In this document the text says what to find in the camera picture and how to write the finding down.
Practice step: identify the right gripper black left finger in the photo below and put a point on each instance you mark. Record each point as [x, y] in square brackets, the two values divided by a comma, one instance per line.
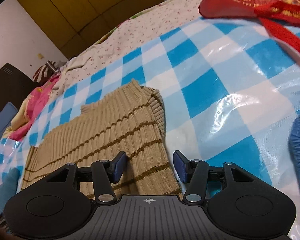
[104, 174]

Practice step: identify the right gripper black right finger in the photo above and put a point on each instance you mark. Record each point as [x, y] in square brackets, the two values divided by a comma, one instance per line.
[194, 173]

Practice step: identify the tan striped knit sweater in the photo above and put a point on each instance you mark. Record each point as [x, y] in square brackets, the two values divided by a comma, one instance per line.
[129, 119]

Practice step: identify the blue white checkered plastic sheet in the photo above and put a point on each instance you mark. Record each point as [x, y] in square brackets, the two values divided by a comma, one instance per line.
[230, 94]

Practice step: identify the pink floral quilt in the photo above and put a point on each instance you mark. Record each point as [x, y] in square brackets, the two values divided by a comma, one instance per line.
[29, 110]

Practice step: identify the teal folded garment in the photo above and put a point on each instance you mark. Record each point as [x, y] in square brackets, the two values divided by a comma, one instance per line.
[8, 187]

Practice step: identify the dark wooden cabinet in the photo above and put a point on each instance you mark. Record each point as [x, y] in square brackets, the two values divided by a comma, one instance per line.
[15, 86]

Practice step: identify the white floral bed sheet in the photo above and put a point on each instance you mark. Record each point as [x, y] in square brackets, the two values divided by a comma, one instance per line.
[129, 35]

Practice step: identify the brown wooden wardrobe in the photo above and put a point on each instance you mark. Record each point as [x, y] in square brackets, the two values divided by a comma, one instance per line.
[74, 25]

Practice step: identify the red gold printed bag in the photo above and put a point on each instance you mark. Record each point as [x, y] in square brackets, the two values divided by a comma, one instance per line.
[269, 12]

